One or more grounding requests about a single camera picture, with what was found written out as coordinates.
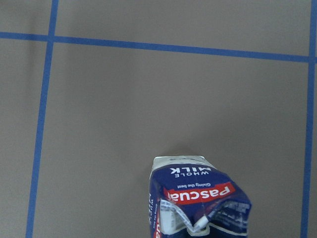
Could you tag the brown paper table mat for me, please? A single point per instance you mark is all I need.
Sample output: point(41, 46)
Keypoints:
point(92, 90)

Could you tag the blue white milk carton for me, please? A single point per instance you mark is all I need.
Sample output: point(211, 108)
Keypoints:
point(190, 198)

